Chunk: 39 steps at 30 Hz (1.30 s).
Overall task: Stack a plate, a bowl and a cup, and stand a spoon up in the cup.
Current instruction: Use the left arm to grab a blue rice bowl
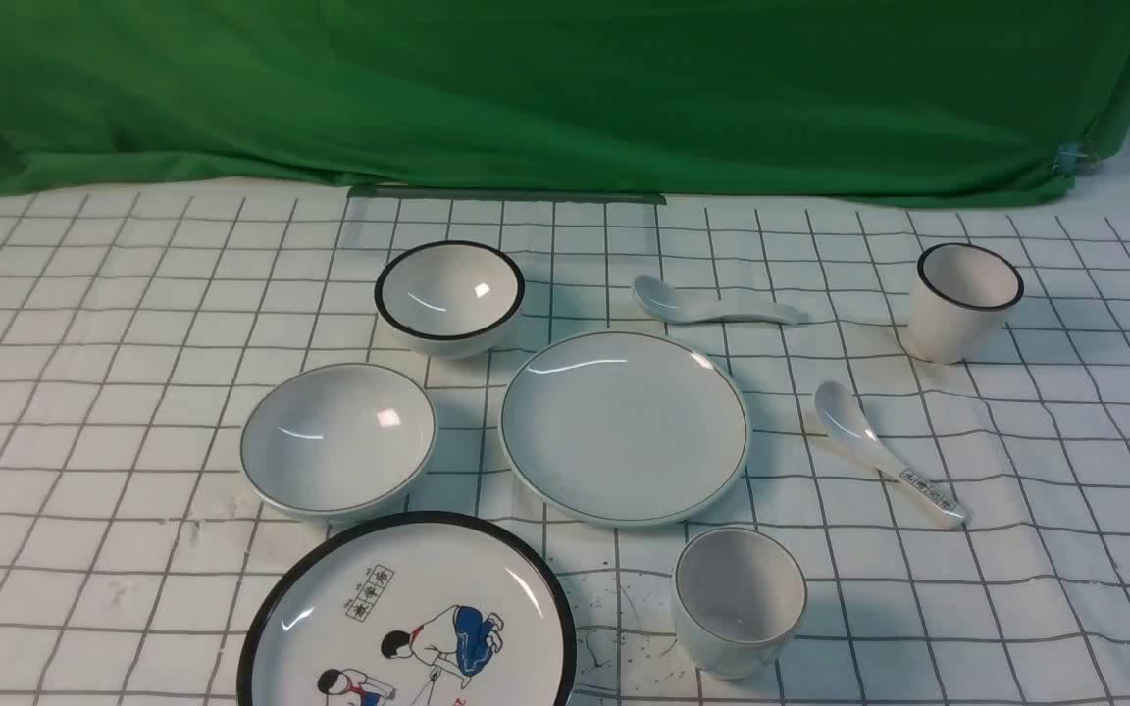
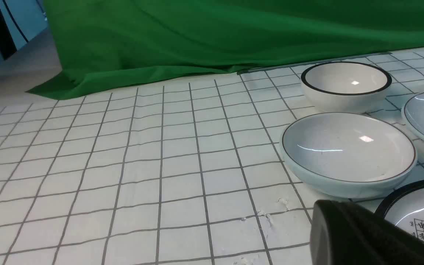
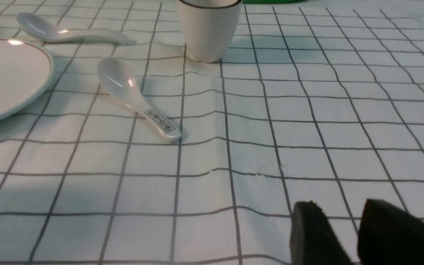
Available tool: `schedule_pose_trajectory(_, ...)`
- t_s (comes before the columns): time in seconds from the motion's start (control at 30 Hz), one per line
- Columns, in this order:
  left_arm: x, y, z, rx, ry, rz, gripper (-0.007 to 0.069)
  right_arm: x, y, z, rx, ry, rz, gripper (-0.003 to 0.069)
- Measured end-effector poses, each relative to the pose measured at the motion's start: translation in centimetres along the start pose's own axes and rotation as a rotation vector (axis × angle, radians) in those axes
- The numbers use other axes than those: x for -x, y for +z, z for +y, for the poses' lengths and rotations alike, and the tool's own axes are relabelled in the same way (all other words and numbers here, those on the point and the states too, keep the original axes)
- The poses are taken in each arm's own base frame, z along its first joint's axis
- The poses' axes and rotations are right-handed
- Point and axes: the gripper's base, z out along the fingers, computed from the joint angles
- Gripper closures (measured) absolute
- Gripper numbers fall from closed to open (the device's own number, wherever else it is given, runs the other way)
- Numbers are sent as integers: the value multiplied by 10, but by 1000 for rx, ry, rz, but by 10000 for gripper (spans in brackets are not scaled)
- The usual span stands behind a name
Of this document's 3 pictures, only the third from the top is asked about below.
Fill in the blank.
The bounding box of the white plate with thin rim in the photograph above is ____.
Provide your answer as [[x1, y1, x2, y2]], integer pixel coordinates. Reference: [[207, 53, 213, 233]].
[[0, 38, 55, 120]]

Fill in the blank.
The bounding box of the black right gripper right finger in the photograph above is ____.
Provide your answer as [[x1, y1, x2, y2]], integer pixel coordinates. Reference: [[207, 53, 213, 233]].
[[357, 198, 424, 265]]

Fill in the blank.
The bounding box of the white cup with black rim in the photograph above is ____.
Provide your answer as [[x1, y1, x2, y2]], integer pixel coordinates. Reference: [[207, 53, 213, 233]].
[[176, 0, 243, 63]]

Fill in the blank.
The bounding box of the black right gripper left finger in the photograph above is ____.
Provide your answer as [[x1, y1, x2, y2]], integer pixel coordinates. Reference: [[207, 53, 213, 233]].
[[290, 201, 352, 265]]

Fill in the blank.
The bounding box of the checkered white tablecloth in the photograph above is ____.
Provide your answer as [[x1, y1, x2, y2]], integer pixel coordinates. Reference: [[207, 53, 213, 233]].
[[0, 0, 424, 265]]

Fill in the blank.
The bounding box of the white spoon with label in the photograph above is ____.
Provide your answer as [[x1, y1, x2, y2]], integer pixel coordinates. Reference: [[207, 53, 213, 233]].
[[96, 58, 182, 143]]

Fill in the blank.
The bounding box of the green backdrop cloth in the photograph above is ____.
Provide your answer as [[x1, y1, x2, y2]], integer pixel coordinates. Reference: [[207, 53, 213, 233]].
[[243, 0, 304, 5]]

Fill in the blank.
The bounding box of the plain white ceramic spoon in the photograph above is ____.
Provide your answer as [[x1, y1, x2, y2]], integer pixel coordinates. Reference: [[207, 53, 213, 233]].
[[16, 12, 135, 45]]

